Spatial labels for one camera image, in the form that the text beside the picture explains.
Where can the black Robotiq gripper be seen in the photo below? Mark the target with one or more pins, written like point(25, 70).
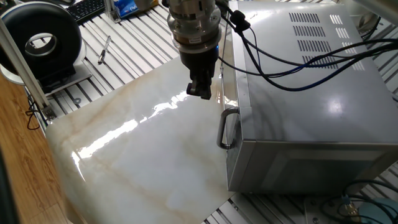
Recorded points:
point(199, 63)

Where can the silver microwave body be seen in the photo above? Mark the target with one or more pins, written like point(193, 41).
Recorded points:
point(311, 118)

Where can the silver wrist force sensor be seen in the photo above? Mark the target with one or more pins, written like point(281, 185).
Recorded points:
point(194, 28)

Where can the white marble slab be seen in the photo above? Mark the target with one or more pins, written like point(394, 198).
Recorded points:
point(140, 161)

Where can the silver pen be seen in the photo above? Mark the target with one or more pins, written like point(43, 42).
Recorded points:
point(104, 49)

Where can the blue tissue pack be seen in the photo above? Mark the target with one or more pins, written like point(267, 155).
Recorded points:
point(130, 7)

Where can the metal washer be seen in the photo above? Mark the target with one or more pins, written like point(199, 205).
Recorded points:
point(74, 101)

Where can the black keyboard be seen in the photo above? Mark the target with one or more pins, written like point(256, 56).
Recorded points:
point(85, 9)

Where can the grey round fixture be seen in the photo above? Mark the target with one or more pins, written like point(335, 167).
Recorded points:
point(368, 21)

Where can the dark blurred foreground bar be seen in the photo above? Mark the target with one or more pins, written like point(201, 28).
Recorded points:
point(4, 202)

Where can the short aluminium post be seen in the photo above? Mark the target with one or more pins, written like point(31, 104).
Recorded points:
point(111, 9)

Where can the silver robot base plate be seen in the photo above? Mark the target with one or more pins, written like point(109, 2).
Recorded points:
point(314, 211)

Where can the slanted aluminium frame post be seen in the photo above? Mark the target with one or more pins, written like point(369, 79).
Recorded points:
point(25, 71)

